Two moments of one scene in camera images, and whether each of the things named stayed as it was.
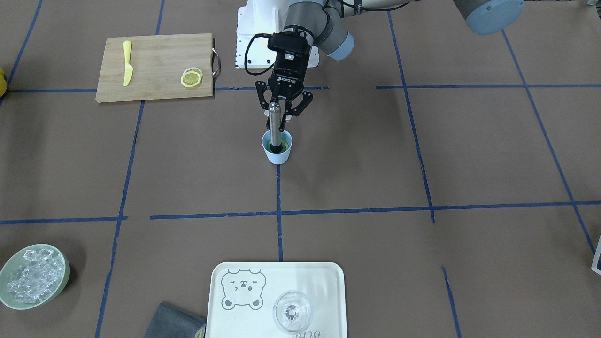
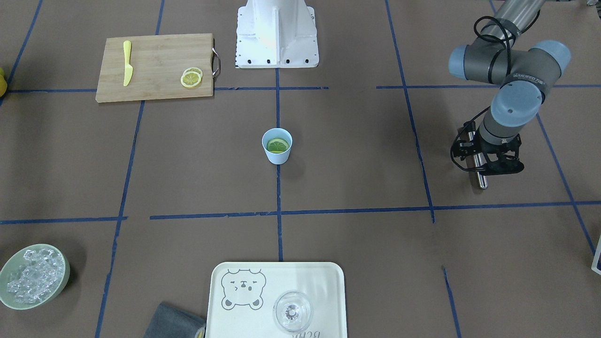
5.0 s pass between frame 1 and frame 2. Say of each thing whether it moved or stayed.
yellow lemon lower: stayed
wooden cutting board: stayed
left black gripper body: moved
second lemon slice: stayed
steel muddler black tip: moved
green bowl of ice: stayed
